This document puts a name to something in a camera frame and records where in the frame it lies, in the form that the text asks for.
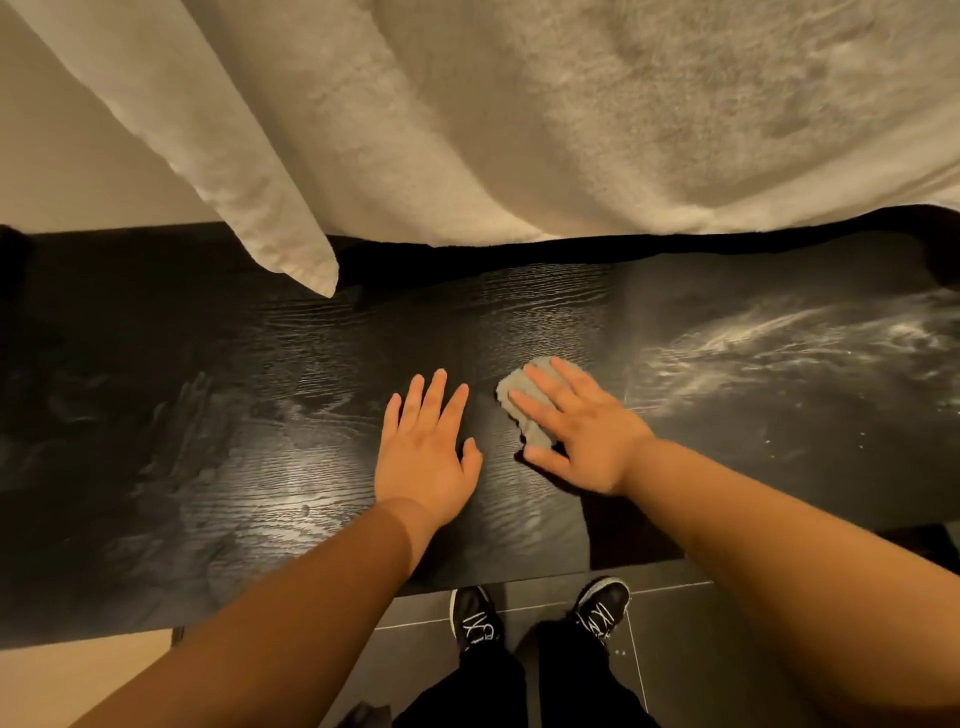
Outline person's right hand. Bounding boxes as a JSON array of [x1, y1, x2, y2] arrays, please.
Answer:
[[507, 357, 657, 498]]

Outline person's left hand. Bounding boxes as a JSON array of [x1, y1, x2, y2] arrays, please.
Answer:
[[373, 368, 485, 531]]

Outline grey cleaning cloth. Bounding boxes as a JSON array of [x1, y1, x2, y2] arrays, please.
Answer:
[[495, 357, 562, 452]]

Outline person's right forearm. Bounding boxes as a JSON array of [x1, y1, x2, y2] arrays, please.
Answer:
[[621, 438, 960, 728]]

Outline person's left forearm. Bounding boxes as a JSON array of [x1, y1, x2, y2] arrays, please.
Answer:
[[71, 498, 441, 728]]

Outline person's left black shoe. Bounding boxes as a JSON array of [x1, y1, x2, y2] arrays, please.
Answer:
[[449, 585, 505, 652]]

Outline person's black shoe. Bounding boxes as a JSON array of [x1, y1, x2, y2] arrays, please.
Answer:
[[449, 585, 505, 652], [571, 576, 632, 645]]

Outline person's right black shoe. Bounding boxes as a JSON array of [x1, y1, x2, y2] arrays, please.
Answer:
[[571, 576, 632, 645]]

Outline person's black trousers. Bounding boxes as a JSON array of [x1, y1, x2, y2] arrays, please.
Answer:
[[390, 618, 663, 728]]

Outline white hanging towel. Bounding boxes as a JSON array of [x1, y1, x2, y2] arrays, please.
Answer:
[[6, 0, 960, 300]]

